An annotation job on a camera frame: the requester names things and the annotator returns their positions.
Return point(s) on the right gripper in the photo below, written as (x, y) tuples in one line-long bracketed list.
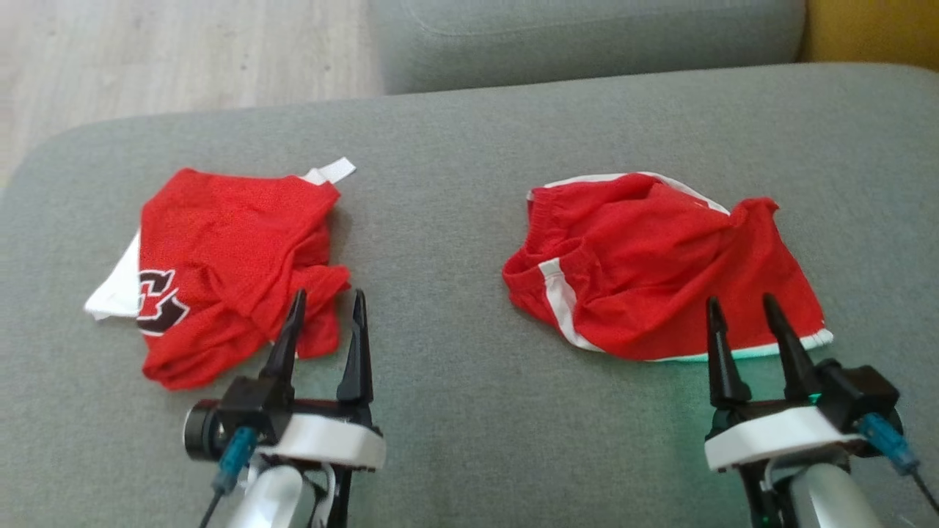
[(770, 436)]

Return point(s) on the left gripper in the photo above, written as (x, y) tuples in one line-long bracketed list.
[(330, 440)]

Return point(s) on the red shorts with white stripes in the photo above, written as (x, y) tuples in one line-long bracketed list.
[(645, 271)]

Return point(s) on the red jersey with black print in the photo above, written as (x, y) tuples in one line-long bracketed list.
[(220, 249)]

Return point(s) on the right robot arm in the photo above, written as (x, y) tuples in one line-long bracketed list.
[(829, 499)]

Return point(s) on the large grey sofa seat cushion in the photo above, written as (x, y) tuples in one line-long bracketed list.
[(455, 220)]

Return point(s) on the yellow sofa backrest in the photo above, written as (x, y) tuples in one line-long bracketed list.
[(873, 29)]

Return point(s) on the small grey sofa cushion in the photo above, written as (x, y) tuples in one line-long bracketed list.
[(587, 44)]

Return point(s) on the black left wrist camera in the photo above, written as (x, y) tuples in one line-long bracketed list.
[(242, 411)]

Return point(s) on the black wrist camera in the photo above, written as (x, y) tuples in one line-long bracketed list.
[(242, 411), (858, 392)]

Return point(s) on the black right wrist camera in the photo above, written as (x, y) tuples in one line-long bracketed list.
[(858, 392)]

